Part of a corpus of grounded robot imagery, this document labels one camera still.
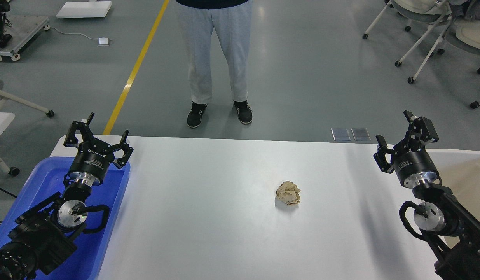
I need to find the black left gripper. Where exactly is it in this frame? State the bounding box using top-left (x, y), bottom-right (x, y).
top-left (64, 113), bottom-right (134, 186)

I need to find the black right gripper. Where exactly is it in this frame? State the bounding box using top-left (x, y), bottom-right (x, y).
top-left (374, 110), bottom-right (439, 189)

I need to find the brown paper ball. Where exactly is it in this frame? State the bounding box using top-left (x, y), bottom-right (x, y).
top-left (276, 181), bottom-right (300, 206)

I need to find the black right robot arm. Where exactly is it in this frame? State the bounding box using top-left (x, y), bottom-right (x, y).
top-left (373, 110), bottom-right (480, 280)

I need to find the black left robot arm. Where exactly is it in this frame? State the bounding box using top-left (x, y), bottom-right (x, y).
top-left (0, 113), bottom-right (133, 280)

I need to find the right metal floor plate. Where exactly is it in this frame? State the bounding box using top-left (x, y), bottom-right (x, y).
top-left (351, 127), bottom-right (371, 141)

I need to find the metal floor plate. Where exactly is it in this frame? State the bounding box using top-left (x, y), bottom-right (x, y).
top-left (351, 127), bottom-right (371, 141)
top-left (331, 128), bottom-right (351, 142)

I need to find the blue plastic bin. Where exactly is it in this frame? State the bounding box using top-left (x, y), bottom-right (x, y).
top-left (0, 156), bottom-right (131, 280)

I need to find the white chair base left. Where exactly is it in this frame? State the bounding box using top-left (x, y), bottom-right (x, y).
top-left (0, 89), bottom-right (55, 118)

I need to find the left metal floor plate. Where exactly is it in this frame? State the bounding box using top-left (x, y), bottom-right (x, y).
top-left (331, 128), bottom-right (351, 142)

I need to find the beige plastic bin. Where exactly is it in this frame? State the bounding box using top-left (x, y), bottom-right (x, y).
top-left (428, 149), bottom-right (480, 221)

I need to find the white office chair near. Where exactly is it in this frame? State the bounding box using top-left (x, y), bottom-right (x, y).
top-left (407, 0), bottom-right (480, 109)

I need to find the white office chair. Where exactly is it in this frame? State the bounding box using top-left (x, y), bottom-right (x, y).
top-left (362, 0), bottom-right (451, 67)
top-left (407, 0), bottom-right (480, 109)

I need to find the white office chair far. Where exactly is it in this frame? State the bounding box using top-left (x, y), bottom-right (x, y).
top-left (362, 0), bottom-right (451, 67)

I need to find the white flat board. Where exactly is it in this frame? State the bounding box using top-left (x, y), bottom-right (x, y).
top-left (56, 0), bottom-right (112, 18)

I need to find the grey wheeled cart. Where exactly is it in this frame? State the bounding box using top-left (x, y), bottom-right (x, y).
top-left (0, 0), bottom-right (49, 61)

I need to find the person in grey trousers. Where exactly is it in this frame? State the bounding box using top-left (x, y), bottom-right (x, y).
top-left (175, 0), bottom-right (253, 129)

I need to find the white power adapter with cable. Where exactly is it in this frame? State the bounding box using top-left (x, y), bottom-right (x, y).
top-left (43, 25), bottom-right (111, 47)

